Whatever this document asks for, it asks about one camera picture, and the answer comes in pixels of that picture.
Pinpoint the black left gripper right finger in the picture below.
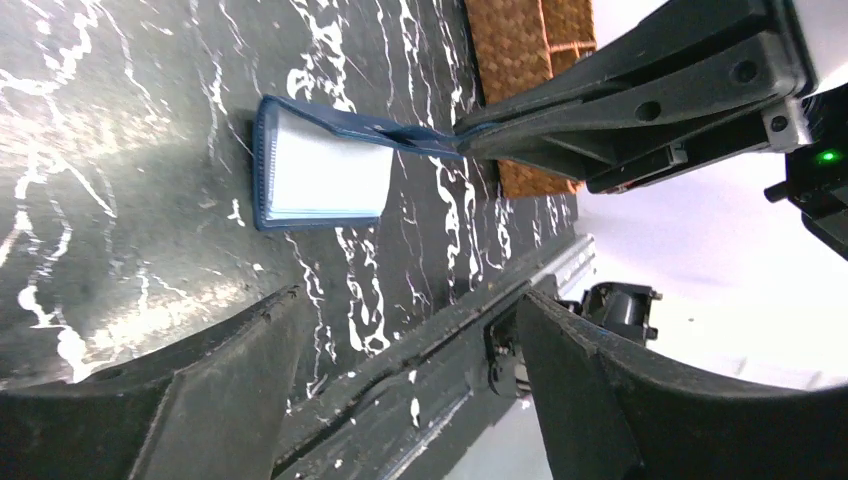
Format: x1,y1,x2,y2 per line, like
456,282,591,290
516,290,847,479

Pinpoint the right arm base motor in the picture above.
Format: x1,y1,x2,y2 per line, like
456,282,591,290
558,282,663,347

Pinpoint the aluminium table edge rail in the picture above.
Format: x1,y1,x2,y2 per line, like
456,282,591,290
272,234,596,479

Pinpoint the dark blue card holder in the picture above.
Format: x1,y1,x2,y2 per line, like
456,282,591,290
252,95,461,230

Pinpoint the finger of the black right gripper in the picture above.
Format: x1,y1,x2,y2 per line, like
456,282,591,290
454,0,805,133
457,86,776,183

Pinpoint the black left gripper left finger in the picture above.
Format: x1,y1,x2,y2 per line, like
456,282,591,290
1,286,310,479

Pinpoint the woven brown basket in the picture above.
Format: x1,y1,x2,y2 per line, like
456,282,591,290
463,0,598,199

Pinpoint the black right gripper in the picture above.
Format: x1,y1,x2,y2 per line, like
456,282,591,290
764,1,847,259

